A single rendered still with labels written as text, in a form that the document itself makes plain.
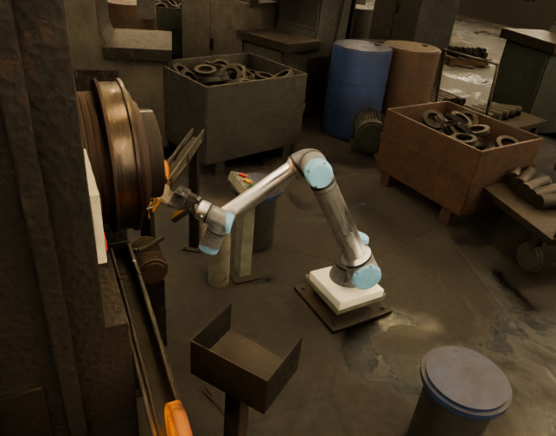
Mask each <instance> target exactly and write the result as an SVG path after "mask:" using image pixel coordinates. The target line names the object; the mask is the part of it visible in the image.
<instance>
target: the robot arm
mask: <svg viewBox="0 0 556 436"><path fill-rule="evenodd" d="M304 176H305V179H306V181H307V182H308V184H309V186H310V188H311V190H312V191H313V193H314V195H315V197H316V199H317V201H318V203H319V205H320V207H321V209H322V212H323V214H324V216H325V218H326V220H327V222H328V224H329V226H330V228H331V231H332V233H333V235H334V236H335V238H336V241H337V243H338V249H337V254H336V262H335V264H334V265H333V266H332V267H331V269H330V271H329V278H330V279H331V280H332V281H333V282H334V283H335V284H337V285H339V286H342V287H346V288H358V289H362V290H363V289H369V288H371V287H373V286H375V285H376V284H377V283H379V281H380V278H381V271H380V268H379V267H378V265H377V263H376V261H375V259H374V256H373V254H372V252H371V250H370V248H369V247H368V243H369V238H368V236H367V235H366V234H364V233H362V232H359V231H358V230H357V228H356V226H355V223H354V221H353V219H352V217H351V214H350V213H349V211H348V207H347V205H346V203H345V201H344V199H343V197H342V193H341V191H340V190H339V188H338V185H337V183H336V179H335V177H334V174H333V170H332V168H331V166H330V164H329V163H328V161H327V160H326V158H325V156H324V155H323V154H322V153H321V152H320V151H319V150H316V149H304V150H300V151H297V152H295V153H293V154H292V155H290V156H289V157H288V161H287V162H286V163H284V164H283V165H282V166H280V167H279V168H277V169H276V170H274V171H273V172H272V173H271V174H269V175H268V176H266V177H265V178H263V179H262V180H260V181H259V182H257V183H256V184H254V185H253V186H252V187H251V188H249V189H247V190H246V191H245V192H243V193H242V194H240V195H239V196H237V197H236V198H234V199H233V200H232V201H230V202H229V203H228V204H226V205H225V206H223V207H222V208H219V207H217V206H215V205H213V204H212V203H210V202H207V201H204V200H202V201H201V197H200V196H198V195H196V194H194V193H191V192H190V191H191V189H187V188H185V187H183V186H182V185H180V187H178V188H177V190H176V191H175V193H174V192H172V191H170V190H169V185H167V184H165V187H164V192H163V195H162V196H161V197H158V199H159V200H160V202H162V203H163V204H164V205H166V206H168V207H170V208H174V209H177V210H180V211H179V212H177V213H175V214H173V216H172V218H171V220H172V221H173V222H174V223H175V222H177V221H180V219H182V218H183V217H184V216H186V215H188V214H190V213H191V212H192V211H193V212H192V215H194V216H195V219H197V220H199V221H201V243H200V245H199V248H200V249H201V250H202V251H203V252H204V253H207V254H212V255H213V254H217V253H218V251H219V250H220V245H221V243H222V242H223V240H224V238H225V235H226V234H229V233H230V231H231V228H232V226H233V222H234V221H235V220H236V219H238V218H239V217H241V216H242V215H243V214H244V213H246V212H247V211H249V210H250V209H252V208H254V207H255V206H257V205H258V204H259V203H261V202H262V201H264V200H265V199H266V198H268V197H269V196H271V195H272V194H274V193H275V192H277V191H278V190H280V189H282V188H283V187H284V186H285V185H286V184H288V183H290V182H291V181H293V180H294V179H296V178H297V177H304ZM183 188H184V189H183ZM171 200H172V201H171Z"/></svg>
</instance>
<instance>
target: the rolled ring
mask: <svg viewBox="0 0 556 436"><path fill-rule="evenodd" d="M164 416H165V424H166V430H167V435H168V436H193V435H192V432H191V428H190V425H189V420H188V417H187V415H186V412H185V409H184V407H183V405H182V403H181V402H180V401H179V400H176V401H171V402H168V403H166V404H165V407H164Z"/></svg>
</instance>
